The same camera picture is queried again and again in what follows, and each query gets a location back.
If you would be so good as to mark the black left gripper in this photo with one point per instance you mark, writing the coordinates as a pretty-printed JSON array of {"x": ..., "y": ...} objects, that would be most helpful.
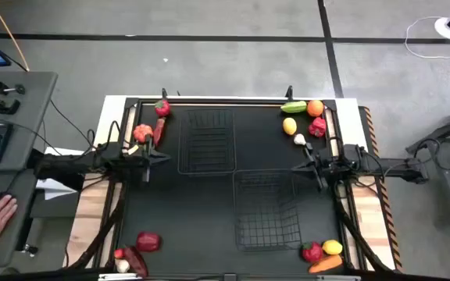
[{"x": 147, "y": 160}]

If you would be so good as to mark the orange toy carrot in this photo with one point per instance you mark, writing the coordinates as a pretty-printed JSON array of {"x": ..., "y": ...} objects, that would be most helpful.
[{"x": 326, "y": 264}]

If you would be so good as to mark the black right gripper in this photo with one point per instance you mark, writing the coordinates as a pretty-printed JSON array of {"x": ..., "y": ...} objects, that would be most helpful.
[{"x": 324, "y": 168}]

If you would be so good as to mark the black aluminium table frame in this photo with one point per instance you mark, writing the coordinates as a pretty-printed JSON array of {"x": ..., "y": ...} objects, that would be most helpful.
[{"x": 229, "y": 100}]

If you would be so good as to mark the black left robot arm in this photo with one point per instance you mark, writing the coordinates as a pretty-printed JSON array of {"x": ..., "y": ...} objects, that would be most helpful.
[{"x": 72, "y": 166}]

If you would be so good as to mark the black computer mouse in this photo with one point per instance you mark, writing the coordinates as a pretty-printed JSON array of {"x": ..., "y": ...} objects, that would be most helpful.
[{"x": 4, "y": 194}]

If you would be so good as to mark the white paper sheet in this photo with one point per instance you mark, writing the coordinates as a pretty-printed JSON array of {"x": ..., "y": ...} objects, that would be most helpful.
[{"x": 53, "y": 189}]

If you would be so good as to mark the large red apple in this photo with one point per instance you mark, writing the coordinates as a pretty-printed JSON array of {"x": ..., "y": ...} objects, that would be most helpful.
[{"x": 311, "y": 251}]

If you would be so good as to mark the dark red toy eggplant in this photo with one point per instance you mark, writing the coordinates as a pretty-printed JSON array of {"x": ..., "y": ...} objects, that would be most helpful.
[{"x": 136, "y": 260}]

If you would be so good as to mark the toy orange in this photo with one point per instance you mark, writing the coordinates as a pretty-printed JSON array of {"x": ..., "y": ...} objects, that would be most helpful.
[{"x": 315, "y": 108}]

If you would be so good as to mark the yellow-black hazard tape strip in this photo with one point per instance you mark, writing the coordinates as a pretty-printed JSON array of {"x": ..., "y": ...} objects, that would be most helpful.
[{"x": 385, "y": 203}]

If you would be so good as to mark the black frame bracket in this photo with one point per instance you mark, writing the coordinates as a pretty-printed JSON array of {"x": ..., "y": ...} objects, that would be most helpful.
[
  {"x": 164, "y": 93},
  {"x": 288, "y": 92}
]

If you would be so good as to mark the white toy garlic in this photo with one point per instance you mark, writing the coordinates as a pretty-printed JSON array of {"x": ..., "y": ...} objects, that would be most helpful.
[
  {"x": 122, "y": 266},
  {"x": 299, "y": 139}
]

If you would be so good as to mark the red ribbed toy tomato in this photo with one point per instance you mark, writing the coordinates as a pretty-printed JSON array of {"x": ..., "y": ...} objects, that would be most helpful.
[{"x": 143, "y": 132}]

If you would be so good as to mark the green ridged toy gourd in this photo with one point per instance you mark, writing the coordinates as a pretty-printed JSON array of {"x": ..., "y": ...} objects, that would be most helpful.
[{"x": 293, "y": 107}]

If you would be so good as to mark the yellow toy lemon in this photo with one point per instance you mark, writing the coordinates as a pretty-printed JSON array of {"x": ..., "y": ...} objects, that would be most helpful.
[
  {"x": 289, "y": 126},
  {"x": 332, "y": 247}
]

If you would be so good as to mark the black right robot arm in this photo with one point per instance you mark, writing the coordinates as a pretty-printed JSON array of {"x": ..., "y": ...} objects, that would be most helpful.
[{"x": 389, "y": 168}]

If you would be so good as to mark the grey desk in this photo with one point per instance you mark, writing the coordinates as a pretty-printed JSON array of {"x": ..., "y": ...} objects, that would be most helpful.
[{"x": 29, "y": 117}]

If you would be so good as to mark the red toy chili pepper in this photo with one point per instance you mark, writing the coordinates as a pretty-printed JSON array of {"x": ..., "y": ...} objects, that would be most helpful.
[{"x": 158, "y": 130}]

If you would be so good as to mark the small red toy radish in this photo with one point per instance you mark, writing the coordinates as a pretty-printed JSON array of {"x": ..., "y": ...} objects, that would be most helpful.
[{"x": 118, "y": 253}]

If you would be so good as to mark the red toy strawberry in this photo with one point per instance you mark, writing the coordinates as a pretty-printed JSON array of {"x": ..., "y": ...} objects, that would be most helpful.
[{"x": 162, "y": 108}]

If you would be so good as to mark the red toy bell pepper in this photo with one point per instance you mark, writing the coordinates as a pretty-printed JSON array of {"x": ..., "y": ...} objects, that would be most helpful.
[{"x": 317, "y": 127}]

